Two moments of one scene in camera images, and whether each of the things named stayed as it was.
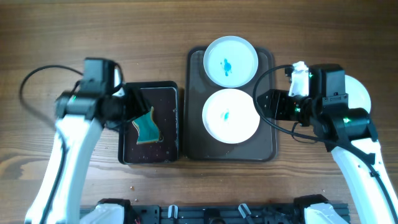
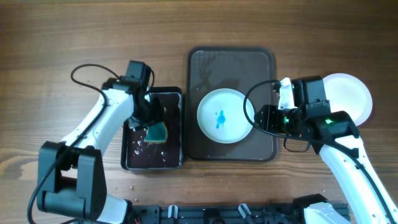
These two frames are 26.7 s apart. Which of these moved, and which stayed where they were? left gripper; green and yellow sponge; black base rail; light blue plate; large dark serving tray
Moved: left gripper; light blue plate; green and yellow sponge
Stayed: black base rail; large dark serving tray
